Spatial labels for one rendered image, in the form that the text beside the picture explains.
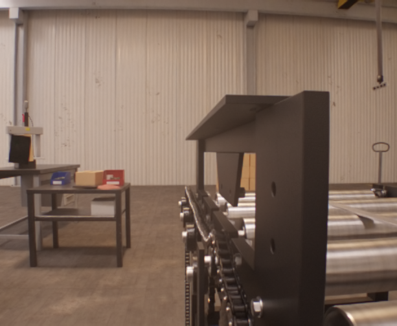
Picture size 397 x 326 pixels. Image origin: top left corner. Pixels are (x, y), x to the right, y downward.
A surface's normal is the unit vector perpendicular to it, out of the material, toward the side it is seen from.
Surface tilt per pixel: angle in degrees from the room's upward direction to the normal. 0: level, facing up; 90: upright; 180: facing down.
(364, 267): 71
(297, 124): 90
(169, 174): 90
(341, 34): 90
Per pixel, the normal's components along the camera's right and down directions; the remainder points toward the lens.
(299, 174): -1.00, 0.00
